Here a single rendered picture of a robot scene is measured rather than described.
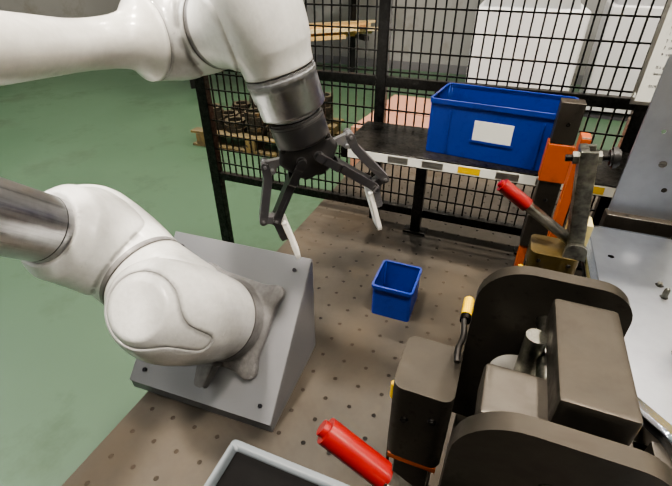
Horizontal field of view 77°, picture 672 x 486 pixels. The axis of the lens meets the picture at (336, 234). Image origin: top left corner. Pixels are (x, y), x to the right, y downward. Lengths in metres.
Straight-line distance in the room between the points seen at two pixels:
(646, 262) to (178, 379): 0.87
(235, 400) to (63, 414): 1.21
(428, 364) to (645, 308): 0.40
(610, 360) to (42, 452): 1.80
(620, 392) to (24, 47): 0.52
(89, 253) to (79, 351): 1.52
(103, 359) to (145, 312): 1.50
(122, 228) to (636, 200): 0.94
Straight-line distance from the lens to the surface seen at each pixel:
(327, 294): 1.11
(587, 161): 0.67
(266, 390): 0.84
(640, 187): 1.02
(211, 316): 0.66
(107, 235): 0.72
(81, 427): 1.93
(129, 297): 0.65
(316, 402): 0.90
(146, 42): 0.60
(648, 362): 0.69
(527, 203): 0.70
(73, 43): 0.53
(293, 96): 0.54
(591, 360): 0.37
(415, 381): 0.45
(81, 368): 2.14
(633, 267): 0.86
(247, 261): 0.87
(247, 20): 0.52
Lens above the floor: 1.43
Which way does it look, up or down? 33 degrees down
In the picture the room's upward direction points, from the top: straight up
